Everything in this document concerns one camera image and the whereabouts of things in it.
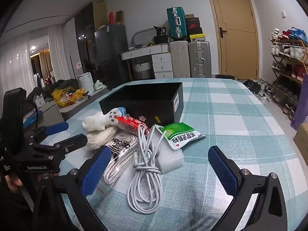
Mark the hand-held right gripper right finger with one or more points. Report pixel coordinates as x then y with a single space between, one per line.
222 170

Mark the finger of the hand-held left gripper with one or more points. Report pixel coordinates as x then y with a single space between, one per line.
56 128
72 142

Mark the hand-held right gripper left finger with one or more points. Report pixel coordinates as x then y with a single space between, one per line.
96 170

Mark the white plush toy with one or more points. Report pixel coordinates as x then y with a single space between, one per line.
105 119

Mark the white bubble wrap piece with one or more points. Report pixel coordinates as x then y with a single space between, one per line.
168 161

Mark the green and white packet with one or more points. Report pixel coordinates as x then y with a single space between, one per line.
180 134

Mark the red and white packet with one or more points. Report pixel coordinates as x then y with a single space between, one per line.
128 124

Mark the black cardboard box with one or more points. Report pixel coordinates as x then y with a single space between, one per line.
156 115

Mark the person's left hand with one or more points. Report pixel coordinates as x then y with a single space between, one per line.
13 180

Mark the grey low cabinet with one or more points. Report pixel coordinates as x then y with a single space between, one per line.
72 109

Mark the yellow plastic bag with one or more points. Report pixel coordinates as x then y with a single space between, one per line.
60 96

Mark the white labelled box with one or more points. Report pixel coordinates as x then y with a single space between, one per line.
39 99

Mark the black clothes pile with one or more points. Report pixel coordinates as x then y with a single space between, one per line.
62 84

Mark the white bin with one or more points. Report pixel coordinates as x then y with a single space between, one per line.
85 81

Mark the teal checked tablecloth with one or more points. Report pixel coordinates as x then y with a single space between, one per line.
228 115

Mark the white curtain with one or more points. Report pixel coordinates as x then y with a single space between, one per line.
57 53

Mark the large brown cardboard box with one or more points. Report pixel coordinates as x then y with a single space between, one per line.
302 142

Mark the loose pile of shoes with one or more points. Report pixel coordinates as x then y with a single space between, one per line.
261 89

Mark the dark grey fridge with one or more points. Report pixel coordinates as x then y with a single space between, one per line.
108 53

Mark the dark glass wardrobe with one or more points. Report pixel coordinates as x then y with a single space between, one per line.
84 41

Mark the woven laundry basket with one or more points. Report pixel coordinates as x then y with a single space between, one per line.
143 71

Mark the purple bag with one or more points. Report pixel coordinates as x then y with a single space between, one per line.
300 105

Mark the silver suitcase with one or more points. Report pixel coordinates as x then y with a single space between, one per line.
199 60

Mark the wooden shoe rack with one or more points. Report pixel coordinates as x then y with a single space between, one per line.
284 75

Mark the beige suitcase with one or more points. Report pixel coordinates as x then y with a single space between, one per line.
180 60

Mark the white desk with drawers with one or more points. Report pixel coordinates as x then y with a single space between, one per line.
162 65

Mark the tan wooden door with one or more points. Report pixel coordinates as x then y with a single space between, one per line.
238 53

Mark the small brown cardboard box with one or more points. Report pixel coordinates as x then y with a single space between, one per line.
119 17

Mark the yellow and black shoe box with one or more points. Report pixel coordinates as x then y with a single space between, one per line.
196 37

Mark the rows of assorted shoes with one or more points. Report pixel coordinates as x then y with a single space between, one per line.
296 51

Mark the black gift bag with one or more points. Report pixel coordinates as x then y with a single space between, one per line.
161 31

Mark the black and red shoe box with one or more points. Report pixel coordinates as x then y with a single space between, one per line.
192 23

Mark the teal suitcase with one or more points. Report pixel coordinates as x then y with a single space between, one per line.
174 24

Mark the brown shoe box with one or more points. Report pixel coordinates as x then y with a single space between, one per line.
190 16

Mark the grey curved frame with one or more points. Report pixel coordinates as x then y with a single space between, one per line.
139 31

